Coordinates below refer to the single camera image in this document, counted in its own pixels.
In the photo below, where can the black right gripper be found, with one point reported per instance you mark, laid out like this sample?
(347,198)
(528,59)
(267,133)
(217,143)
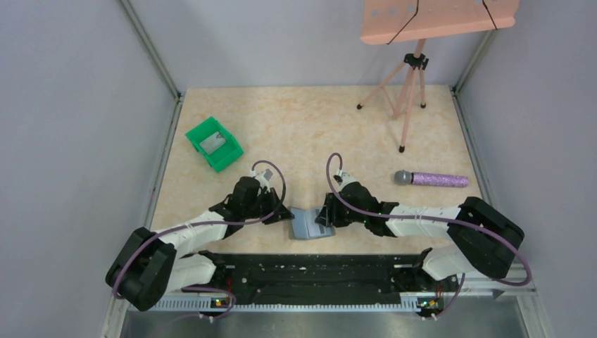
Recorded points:
(332,209)

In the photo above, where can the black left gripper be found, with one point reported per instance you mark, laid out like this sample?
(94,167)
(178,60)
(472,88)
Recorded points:
(271,205)

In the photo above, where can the grey card holder wallet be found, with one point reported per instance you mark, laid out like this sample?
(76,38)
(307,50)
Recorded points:
(304,226)

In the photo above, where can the silver credit card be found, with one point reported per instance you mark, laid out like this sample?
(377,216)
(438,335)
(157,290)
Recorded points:
(212,143)

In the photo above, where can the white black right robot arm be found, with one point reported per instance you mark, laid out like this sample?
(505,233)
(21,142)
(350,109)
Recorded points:
(479,237)

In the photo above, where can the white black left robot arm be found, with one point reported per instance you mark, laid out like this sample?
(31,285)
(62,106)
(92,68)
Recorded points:
(182,247)

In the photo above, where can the green plastic bin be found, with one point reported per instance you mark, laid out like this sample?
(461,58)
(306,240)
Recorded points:
(225,155)

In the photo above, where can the purple glitter microphone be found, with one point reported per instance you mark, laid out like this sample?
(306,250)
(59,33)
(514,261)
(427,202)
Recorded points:
(404,177)

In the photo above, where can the pink music stand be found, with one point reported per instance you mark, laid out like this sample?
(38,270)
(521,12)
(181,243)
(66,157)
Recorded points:
(388,22)

